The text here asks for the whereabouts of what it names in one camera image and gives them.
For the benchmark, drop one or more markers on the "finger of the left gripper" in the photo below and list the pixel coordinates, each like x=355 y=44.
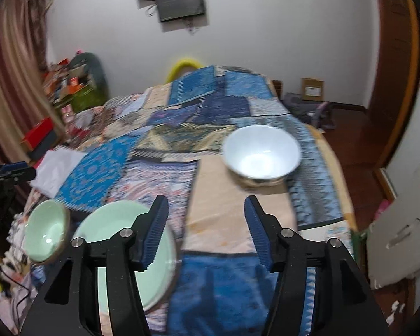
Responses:
x=17 y=172

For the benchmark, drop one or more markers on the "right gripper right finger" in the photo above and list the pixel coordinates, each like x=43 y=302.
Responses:
x=271 y=241

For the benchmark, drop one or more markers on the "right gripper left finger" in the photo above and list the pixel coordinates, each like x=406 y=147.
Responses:
x=148 y=229

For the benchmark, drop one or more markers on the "mint green plate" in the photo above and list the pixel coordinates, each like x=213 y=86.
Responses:
x=117 y=218

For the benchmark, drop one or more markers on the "mint green bowl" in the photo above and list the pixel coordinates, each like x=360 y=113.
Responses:
x=46 y=231

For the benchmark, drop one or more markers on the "red box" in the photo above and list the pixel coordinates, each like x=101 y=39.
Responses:
x=35 y=136

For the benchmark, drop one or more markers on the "white folded cloth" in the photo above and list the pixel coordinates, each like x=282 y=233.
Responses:
x=54 y=169

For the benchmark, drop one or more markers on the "striped curtain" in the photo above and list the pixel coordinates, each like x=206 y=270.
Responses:
x=23 y=64

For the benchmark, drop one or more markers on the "white bowl with brown spots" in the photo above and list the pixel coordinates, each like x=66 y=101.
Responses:
x=261 y=153

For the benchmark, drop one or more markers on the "patchwork blue tablecloth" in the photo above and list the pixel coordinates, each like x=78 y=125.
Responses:
x=167 y=141

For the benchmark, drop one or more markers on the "green chair with clutter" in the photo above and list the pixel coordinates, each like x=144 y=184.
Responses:
x=79 y=83

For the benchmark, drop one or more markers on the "white sticker-covered board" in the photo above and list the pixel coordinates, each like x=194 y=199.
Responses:
x=393 y=240

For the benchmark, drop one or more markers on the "cardboard box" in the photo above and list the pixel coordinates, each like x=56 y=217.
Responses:
x=312 y=89

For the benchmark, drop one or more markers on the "wooden door frame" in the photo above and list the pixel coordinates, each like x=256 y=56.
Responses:
x=397 y=75

